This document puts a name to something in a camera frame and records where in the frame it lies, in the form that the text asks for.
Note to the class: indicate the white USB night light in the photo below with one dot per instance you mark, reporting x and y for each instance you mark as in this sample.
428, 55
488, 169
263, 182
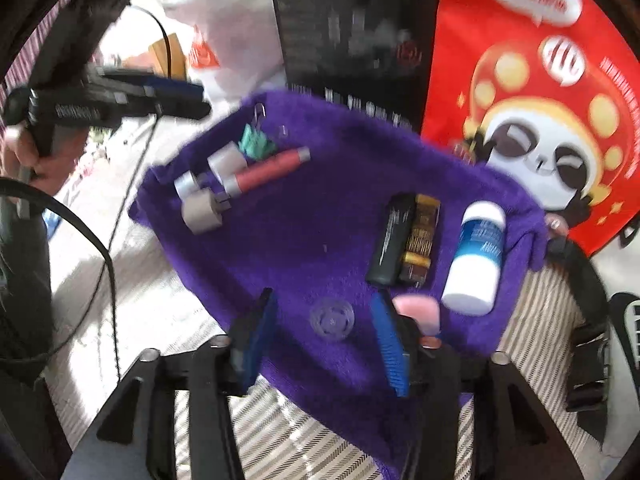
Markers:
189, 184

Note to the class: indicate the clear plastic cap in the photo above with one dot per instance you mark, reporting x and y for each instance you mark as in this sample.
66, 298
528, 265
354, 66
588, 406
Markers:
330, 320

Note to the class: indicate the white waist bag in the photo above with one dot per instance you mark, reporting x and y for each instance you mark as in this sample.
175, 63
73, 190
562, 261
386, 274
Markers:
590, 335

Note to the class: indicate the person's left hand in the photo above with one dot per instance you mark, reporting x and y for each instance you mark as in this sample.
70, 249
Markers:
60, 160

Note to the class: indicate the black cosmetic tube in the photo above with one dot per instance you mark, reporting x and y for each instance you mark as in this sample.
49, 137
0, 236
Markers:
390, 240

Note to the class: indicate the white tape roll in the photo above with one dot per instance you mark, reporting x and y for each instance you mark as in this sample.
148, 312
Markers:
227, 161

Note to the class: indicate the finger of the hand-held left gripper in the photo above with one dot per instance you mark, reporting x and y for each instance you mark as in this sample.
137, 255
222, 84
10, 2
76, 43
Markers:
172, 88
185, 109

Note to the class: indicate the red paper bag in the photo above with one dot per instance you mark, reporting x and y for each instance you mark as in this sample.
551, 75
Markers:
525, 85

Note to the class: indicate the purple towel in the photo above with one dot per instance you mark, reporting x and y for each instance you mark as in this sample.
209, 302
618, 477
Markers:
310, 240

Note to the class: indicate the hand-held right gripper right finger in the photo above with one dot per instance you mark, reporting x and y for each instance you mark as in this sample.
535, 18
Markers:
390, 345

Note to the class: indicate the white plastic shopping bag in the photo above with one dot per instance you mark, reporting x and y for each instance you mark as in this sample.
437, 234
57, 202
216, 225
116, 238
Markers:
230, 25

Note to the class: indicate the pink and blue eraser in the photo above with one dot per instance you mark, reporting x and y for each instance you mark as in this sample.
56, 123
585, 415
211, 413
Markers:
417, 312

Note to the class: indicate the white bottle with blue label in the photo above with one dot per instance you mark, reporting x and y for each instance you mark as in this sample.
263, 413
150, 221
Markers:
475, 260

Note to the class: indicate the pink eraser pen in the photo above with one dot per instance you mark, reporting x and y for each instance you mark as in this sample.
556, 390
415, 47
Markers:
265, 172

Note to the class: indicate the green binder clip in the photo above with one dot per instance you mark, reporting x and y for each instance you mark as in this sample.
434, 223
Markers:
256, 144

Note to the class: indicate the white charger plug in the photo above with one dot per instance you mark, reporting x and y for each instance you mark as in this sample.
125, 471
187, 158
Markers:
202, 212

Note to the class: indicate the black cardboard box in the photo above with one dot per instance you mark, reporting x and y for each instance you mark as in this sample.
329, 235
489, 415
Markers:
350, 25

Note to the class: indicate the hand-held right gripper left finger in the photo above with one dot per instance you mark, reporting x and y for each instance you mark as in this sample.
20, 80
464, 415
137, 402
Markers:
260, 340

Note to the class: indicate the striped bedsheet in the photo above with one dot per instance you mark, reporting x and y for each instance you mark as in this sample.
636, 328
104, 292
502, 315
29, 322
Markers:
300, 440

